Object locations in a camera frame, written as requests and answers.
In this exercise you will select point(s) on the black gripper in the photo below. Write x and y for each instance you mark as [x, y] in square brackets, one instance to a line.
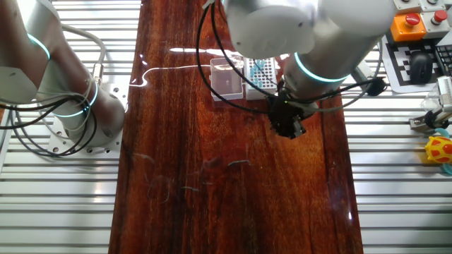
[284, 113]

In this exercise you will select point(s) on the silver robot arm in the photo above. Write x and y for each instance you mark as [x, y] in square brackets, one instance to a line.
[268, 28]

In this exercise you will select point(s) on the white pipette tip box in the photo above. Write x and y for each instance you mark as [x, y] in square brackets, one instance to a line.
[226, 81]

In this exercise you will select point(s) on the black white marker sheet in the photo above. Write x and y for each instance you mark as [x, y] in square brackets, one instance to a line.
[392, 53]

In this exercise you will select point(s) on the clear plastic shell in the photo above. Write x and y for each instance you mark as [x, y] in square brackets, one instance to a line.
[429, 100]

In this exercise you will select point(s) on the black computer mouse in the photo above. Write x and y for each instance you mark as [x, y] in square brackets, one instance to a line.
[421, 68]

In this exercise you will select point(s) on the yellow red turtle toy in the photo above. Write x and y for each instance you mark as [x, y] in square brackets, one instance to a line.
[439, 150]

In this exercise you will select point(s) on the orange emergency stop box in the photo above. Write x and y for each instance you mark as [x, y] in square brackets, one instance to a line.
[402, 31]

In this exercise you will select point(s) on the black keyboard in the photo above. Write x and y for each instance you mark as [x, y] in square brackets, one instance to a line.
[445, 60]

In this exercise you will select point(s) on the grey button box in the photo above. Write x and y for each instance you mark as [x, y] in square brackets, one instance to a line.
[432, 6]
[406, 7]

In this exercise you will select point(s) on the grey emergency stop box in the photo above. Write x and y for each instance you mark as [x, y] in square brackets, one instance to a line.
[432, 30]

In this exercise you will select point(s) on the metal camera clamp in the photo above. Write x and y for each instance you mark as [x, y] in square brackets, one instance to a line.
[418, 122]

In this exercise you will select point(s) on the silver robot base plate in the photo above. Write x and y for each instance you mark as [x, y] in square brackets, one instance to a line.
[114, 93]

